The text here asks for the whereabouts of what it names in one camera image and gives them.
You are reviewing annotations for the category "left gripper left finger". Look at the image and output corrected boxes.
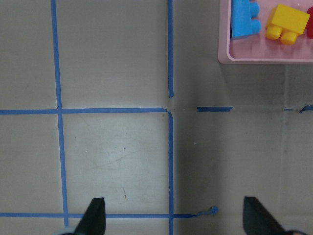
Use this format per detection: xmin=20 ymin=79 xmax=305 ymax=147
xmin=73 ymin=197 xmax=106 ymax=235

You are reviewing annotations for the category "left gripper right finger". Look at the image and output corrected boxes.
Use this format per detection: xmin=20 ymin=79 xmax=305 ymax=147
xmin=243 ymin=196 xmax=286 ymax=235

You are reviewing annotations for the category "red toy block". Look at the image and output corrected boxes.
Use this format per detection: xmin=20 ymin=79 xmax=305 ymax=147
xmin=306 ymin=7 xmax=313 ymax=39

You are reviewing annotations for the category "yellow toy block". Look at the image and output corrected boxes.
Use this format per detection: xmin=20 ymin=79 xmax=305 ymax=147
xmin=266 ymin=4 xmax=310 ymax=46

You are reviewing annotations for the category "blue toy block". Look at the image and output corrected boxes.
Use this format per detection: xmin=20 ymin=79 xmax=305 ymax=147
xmin=230 ymin=0 xmax=262 ymax=40

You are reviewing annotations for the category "pink plastic box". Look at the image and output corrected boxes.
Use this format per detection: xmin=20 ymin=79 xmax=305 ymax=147
xmin=218 ymin=0 xmax=313 ymax=65

